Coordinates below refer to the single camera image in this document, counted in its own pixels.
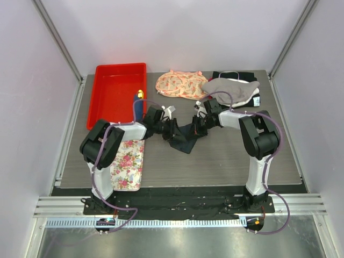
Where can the orange patterned cloth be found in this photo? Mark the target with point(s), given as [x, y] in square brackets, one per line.
[179, 84]

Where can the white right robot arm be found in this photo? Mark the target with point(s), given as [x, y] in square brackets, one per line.
[261, 138]

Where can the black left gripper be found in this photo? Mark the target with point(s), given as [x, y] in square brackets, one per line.
[173, 129]

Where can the red plastic bin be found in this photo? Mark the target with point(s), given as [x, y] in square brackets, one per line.
[113, 91]

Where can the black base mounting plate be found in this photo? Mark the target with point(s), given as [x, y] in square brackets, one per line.
[171, 203]

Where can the black cloth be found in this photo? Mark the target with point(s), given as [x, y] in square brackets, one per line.
[237, 75]

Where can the dark navy paper napkin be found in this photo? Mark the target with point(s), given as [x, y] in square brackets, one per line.
[190, 139]

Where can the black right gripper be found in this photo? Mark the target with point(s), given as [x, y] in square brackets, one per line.
[198, 131]

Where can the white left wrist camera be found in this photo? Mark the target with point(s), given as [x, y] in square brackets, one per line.
[167, 112]

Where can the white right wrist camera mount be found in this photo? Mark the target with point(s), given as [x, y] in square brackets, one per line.
[199, 108]

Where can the white cloth with print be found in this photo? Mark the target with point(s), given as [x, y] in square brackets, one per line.
[253, 101]

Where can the grey cloth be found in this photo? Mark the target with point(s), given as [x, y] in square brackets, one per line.
[227, 91]

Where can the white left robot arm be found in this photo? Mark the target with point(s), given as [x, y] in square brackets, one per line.
[100, 147]

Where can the floral rectangular tray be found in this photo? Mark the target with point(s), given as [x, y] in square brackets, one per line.
[126, 169]

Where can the white slotted cable duct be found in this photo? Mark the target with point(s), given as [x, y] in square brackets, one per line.
[112, 223]

